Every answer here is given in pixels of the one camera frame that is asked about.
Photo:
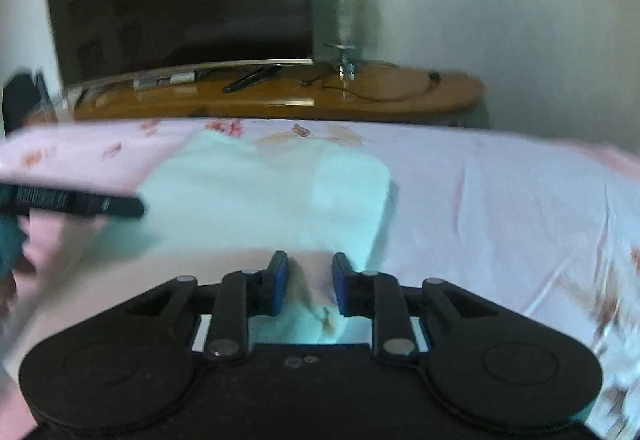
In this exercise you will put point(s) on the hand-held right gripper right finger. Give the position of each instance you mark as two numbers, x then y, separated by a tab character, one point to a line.
341	282

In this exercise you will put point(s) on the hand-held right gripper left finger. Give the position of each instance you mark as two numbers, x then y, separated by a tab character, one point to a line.
278	281

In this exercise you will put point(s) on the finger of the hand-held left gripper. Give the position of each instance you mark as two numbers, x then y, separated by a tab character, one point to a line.
75	202

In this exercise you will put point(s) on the white knit sweater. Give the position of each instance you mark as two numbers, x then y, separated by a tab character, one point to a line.
280	200

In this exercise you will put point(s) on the black box-shaped object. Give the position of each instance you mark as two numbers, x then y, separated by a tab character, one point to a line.
22	102

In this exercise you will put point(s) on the silver set-top box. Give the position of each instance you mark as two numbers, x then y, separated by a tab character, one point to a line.
162	80

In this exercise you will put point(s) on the pink floral bed sheet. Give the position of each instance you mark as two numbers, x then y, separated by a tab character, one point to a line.
500	220

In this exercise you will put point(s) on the wooden television stand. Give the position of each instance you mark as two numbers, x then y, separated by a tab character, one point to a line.
380	92

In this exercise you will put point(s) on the clear glass vase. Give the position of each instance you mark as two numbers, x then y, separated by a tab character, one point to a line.
346	19

